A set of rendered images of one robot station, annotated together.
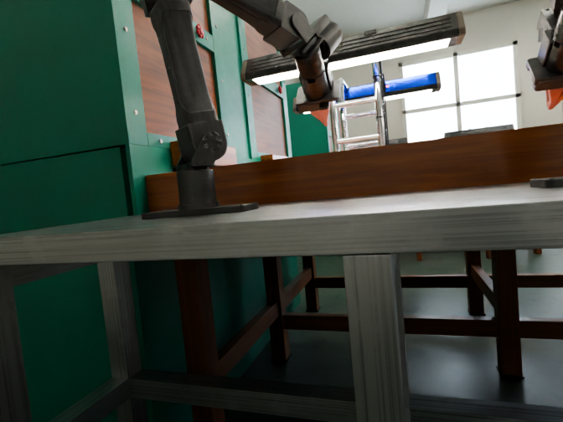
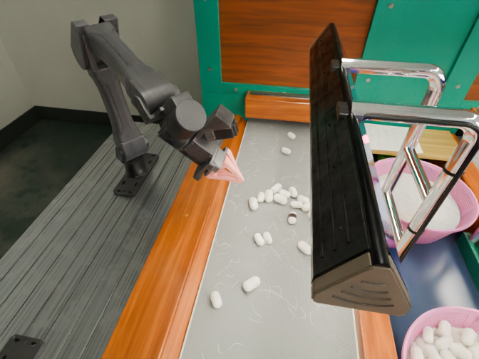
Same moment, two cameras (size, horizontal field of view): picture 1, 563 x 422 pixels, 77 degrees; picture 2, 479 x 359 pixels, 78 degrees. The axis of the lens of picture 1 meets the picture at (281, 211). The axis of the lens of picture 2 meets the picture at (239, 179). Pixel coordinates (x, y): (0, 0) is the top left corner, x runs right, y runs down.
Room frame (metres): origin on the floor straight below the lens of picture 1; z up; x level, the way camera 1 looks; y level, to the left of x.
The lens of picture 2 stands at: (0.83, -0.61, 1.30)
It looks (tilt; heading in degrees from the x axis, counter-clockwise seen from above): 43 degrees down; 81
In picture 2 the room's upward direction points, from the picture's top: straight up
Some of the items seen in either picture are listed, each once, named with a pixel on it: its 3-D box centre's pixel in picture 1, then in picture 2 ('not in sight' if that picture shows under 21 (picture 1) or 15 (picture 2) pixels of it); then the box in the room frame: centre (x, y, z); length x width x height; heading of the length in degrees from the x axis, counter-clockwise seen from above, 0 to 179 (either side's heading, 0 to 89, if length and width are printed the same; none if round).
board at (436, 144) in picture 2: not in sight; (399, 140); (1.44, 0.06, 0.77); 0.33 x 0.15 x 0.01; 161
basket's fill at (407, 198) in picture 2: not in sight; (410, 204); (1.37, -0.15, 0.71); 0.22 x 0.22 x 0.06
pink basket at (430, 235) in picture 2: not in sight; (411, 201); (1.37, -0.15, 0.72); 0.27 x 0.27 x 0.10
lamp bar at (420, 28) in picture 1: (343, 51); (338, 103); (1.05, -0.22, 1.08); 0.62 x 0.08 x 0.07; 71
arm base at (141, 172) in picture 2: (197, 191); (135, 164); (0.62, 0.14, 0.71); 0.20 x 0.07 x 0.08; 71
